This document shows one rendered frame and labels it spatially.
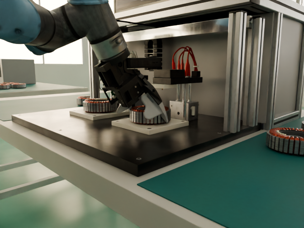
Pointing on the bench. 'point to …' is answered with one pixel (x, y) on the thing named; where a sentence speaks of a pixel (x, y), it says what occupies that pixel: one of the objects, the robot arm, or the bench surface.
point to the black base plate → (131, 138)
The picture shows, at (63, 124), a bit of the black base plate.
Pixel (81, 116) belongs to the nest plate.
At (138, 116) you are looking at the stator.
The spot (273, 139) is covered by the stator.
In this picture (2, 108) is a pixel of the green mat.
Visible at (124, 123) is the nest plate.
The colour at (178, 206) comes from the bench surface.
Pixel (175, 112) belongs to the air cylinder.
